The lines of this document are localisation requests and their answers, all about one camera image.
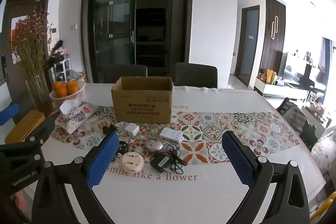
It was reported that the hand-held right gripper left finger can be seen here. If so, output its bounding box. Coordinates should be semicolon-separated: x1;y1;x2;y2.
31;132;120;224

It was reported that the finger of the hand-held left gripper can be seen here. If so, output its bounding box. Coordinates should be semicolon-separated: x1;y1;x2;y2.
0;117;56;159
0;103;20;127

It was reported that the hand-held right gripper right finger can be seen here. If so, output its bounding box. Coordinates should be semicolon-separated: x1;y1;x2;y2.
222;131;311;224

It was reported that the black device with cable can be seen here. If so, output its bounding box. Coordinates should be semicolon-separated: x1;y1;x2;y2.
102;125;118;136

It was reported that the white square charger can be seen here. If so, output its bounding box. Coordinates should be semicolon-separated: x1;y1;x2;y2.
125;123;140;137

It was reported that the brown cardboard box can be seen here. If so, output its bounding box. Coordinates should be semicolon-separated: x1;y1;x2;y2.
111;76;174;124

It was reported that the yellow woven placemat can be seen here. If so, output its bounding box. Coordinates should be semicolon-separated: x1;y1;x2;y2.
4;109;46;144

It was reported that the small black round device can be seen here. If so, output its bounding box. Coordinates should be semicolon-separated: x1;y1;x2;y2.
118;140;129;155

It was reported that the round cream plastic device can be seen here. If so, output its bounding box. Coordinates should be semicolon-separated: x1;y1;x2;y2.
115;152;144;172

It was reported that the floral tissue pack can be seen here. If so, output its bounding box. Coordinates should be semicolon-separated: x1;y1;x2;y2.
55;102;101;134

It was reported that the orange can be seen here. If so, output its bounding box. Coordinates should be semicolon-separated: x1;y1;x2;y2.
54;82;68;98
66;80;79;95

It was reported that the white fruit basket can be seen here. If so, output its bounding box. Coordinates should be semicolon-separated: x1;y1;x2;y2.
49;81;86;104

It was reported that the round grey device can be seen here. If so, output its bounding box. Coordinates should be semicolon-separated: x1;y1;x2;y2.
146;139;163;153

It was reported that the white printed tablecloth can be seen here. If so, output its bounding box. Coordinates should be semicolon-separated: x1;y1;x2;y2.
26;82;327;224

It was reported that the white shoe rack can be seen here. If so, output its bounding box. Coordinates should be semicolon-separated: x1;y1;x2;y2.
51;55;72;83

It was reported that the white flat power strip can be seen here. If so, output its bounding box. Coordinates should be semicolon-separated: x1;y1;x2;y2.
159;127;183;142

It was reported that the brown entrance door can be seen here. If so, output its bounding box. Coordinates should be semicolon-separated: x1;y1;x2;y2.
0;0;50;111

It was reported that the dried flower bunch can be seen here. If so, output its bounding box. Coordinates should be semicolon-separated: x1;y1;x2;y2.
11;9;53;78

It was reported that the dark wooden chair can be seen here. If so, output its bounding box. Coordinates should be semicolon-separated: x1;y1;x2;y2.
276;97;327;152

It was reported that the white television cabinet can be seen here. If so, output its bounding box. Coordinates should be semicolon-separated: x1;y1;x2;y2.
254;77;309;102

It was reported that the red door poster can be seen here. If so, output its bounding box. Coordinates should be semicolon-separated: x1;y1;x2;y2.
11;15;30;65

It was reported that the dark dining chair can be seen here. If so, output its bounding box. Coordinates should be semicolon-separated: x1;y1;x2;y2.
174;62;218;89
104;64;148;84

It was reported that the television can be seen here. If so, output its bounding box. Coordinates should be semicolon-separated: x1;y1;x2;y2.
281;52;326;88

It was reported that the grey interior door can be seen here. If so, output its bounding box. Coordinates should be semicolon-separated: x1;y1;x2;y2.
234;5;260;80

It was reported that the black sliding glass door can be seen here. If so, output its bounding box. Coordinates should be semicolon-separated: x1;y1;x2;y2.
81;0;197;83

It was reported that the black power adapter with cable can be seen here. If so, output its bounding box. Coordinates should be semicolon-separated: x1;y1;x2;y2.
150;141;189;174

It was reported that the dark slatted wall panel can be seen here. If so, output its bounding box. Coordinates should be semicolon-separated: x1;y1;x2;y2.
262;0;286;75

